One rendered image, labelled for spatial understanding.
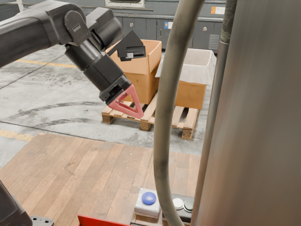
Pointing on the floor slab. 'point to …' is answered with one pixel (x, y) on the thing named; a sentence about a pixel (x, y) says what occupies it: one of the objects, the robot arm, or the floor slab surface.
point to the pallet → (145, 122)
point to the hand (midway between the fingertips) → (138, 112)
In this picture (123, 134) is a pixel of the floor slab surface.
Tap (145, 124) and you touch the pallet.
